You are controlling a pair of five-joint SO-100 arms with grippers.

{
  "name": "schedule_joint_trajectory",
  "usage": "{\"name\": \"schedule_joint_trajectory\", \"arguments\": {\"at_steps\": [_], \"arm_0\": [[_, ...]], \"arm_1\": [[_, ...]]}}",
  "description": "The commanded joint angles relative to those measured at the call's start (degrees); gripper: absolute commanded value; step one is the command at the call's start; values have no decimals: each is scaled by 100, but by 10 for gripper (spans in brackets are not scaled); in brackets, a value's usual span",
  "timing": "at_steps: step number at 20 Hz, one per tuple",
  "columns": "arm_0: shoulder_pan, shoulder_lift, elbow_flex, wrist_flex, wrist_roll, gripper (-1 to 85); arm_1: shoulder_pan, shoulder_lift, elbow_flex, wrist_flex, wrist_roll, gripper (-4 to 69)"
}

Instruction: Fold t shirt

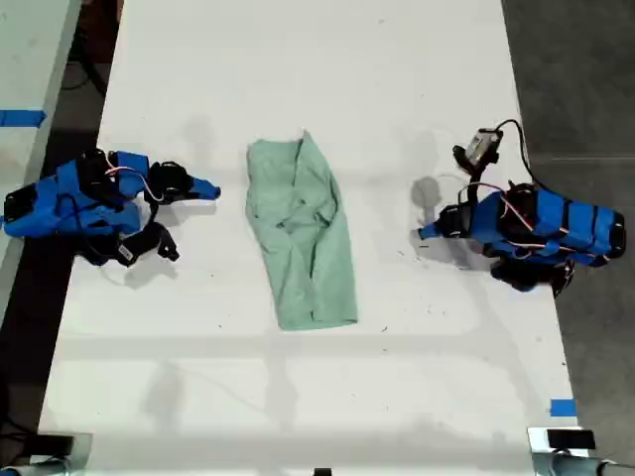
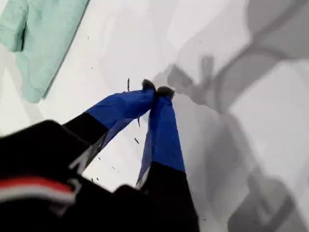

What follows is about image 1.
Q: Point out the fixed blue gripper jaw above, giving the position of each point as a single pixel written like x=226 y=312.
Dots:
x=432 y=228
x=203 y=184

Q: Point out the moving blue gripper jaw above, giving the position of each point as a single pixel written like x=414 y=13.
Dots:
x=201 y=195
x=432 y=236

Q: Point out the pale green T-shirt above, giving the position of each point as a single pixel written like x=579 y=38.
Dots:
x=307 y=238

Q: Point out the blue and black robot arm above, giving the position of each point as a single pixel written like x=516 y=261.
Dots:
x=570 y=218
x=44 y=208

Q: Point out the blue tape strip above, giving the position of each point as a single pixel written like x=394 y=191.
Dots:
x=22 y=118
x=563 y=408

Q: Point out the pale grey side table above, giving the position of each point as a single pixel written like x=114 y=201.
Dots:
x=30 y=59

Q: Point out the small black box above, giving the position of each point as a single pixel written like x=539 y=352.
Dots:
x=570 y=439
x=54 y=443

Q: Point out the grey metal pipe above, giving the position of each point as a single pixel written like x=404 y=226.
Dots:
x=570 y=466
x=39 y=469

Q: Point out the black camera stalk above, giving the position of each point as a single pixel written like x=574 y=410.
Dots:
x=167 y=244
x=475 y=178

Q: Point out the grey and black camera box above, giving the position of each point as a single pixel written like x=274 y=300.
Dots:
x=481 y=146

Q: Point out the black camera box, white label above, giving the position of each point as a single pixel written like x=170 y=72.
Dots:
x=130 y=250

